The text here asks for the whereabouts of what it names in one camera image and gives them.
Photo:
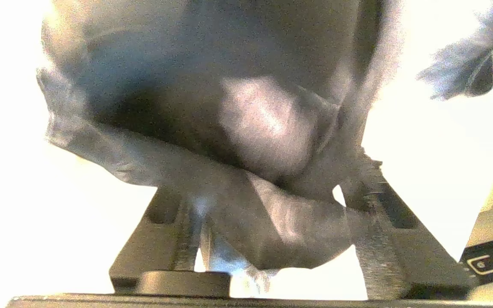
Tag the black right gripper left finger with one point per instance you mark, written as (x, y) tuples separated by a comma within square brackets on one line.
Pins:
[(156, 239)]

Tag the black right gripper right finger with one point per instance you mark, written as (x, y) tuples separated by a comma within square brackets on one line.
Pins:
[(400, 248)]

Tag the black umbrella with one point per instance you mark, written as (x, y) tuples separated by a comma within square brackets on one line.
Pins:
[(186, 85)]

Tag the white tv cabinet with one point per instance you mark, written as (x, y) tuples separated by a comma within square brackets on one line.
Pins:
[(15, 171)]

